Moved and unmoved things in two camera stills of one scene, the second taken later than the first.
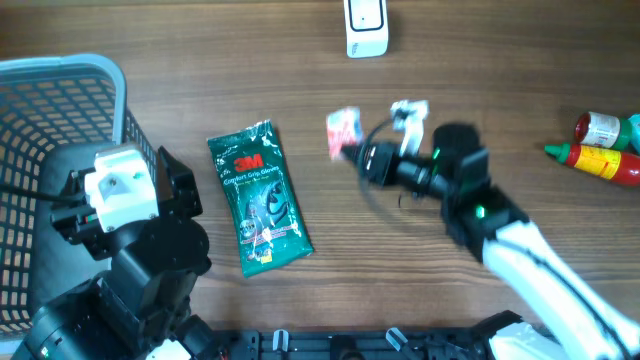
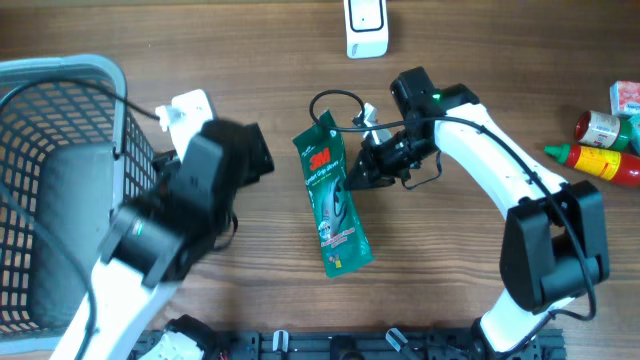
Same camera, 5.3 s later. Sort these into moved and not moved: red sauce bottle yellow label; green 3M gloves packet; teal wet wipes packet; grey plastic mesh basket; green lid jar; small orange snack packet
Moved: small orange snack packet; green 3M gloves packet
Not moved: green lid jar; red sauce bottle yellow label; grey plastic mesh basket; teal wet wipes packet
